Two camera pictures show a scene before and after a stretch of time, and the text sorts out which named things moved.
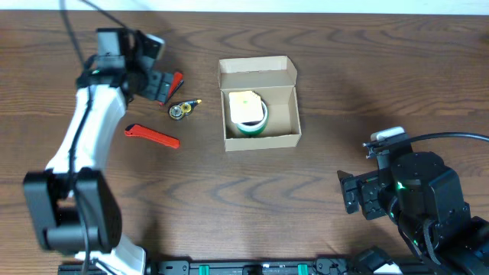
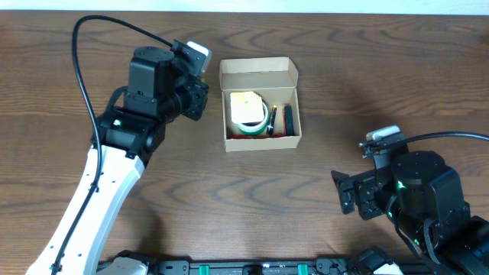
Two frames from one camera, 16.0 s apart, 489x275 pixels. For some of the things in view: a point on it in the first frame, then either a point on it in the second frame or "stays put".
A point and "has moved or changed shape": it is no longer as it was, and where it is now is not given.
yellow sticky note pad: (245, 107) stays put
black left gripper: (155, 90) to (195, 95)
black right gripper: (367, 184) stays put
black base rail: (183, 266) stays put
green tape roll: (254, 132) stays put
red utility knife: (135, 130) has moved or changed shape
